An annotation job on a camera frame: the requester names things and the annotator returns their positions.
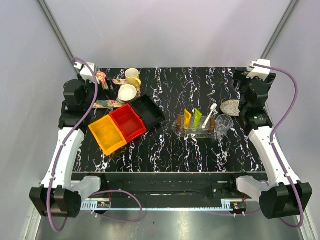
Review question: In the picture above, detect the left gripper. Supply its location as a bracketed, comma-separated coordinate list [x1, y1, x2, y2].
[78, 73, 120, 110]

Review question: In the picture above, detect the clear plastic cup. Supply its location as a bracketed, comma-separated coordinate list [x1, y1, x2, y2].
[214, 114, 234, 138]

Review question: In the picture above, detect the green toothpaste tube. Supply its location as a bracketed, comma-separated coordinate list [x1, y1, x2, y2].
[193, 108, 202, 130]

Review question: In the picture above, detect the yellow toothpaste tube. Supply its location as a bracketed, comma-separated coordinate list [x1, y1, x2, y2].
[184, 109, 192, 130]

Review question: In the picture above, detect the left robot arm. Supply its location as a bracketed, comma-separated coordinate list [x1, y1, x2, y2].
[29, 59, 109, 218]

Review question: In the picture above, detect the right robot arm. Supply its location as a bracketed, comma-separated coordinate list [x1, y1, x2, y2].
[227, 59, 313, 219]

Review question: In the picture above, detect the floral tray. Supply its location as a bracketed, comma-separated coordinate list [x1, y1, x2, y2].
[93, 78, 142, 108]

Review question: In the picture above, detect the orange patterned bowl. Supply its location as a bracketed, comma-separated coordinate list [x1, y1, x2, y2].
[96, 71, 107, 83]

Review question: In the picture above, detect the speckled round coaster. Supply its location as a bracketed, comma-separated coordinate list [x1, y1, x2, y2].
[220, 99, 240, 117]

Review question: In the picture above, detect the white bowl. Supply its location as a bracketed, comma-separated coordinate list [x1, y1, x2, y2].
[117, 84, 138, 103]

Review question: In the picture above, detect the yellow mug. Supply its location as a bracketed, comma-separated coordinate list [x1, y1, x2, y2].
[124, 68, 142, 88]

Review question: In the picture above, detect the yellow plastic bin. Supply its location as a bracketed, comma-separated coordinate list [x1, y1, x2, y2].
[88, 115, 127, 156]

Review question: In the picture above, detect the red plastic bin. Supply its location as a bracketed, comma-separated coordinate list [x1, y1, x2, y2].
[109, 103, 147, 143]

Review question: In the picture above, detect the black plastic bin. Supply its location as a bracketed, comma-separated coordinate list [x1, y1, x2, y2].
[129, 94, 165, 130]

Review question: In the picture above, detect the clear acrylic rack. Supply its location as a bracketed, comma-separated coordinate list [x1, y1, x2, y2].
[172, 115, 218, 139]

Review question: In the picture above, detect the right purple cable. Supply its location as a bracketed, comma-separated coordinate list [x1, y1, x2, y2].
[209, 63, 305, 229]

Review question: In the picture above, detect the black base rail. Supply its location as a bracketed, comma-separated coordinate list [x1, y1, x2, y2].
[69, 171, 258, 208]

